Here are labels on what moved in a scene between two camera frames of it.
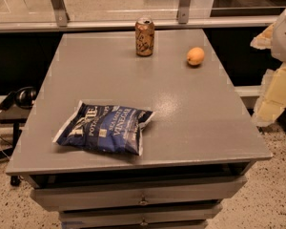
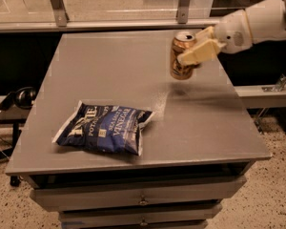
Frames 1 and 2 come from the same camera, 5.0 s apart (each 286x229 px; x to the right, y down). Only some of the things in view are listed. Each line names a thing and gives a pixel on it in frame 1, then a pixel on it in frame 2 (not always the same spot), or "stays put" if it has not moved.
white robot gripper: [285, 37] -> [233, 31]
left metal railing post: [59, 5] stays put
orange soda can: [145, 36] -> [181, 40]
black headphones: [22, 97] stays put
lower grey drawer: [144, 216] stays put
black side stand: [16, 133] stays put
